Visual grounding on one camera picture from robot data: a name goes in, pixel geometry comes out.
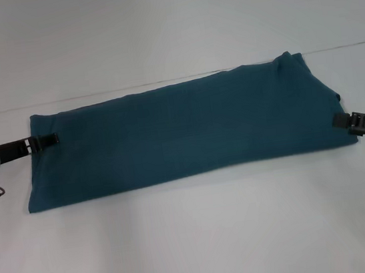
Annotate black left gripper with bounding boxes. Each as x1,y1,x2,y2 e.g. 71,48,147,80
0,132,62,165

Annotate teal t-shirt with FREE print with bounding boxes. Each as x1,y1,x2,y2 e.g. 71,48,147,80
11,43,362,216

